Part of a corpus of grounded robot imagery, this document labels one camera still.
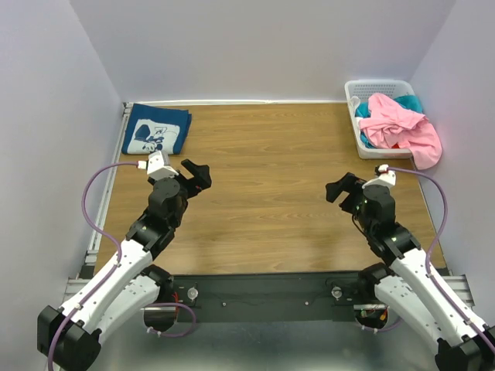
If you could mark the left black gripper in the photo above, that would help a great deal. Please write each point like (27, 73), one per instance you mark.
(191, 182)

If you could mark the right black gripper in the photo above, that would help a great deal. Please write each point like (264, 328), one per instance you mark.
(349, 197)

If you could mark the pink t-shirt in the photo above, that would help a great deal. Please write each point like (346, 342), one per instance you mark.
(390, 123)

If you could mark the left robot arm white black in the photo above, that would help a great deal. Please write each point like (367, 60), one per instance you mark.
(71, 335)

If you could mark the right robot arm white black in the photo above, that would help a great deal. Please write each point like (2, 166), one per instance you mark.
(406, 280)

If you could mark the folded blue printed t-shirt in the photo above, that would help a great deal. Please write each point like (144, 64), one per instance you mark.
(150, 129)

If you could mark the white garment in basket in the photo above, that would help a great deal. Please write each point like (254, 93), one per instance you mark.
(354, 102)

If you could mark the teal t-shirt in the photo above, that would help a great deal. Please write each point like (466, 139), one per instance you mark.
(410, 102)

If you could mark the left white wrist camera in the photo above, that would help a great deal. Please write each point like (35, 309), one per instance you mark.
(157, 166)

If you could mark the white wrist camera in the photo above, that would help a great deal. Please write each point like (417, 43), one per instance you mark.
(157, 166)
(385, 176)

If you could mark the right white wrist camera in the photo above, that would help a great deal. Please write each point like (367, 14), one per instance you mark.
(385, 176)

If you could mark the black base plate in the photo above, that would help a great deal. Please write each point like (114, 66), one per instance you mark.
(337, 296)

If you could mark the aluminium frame rail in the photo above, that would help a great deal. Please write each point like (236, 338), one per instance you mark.
(90, 258)

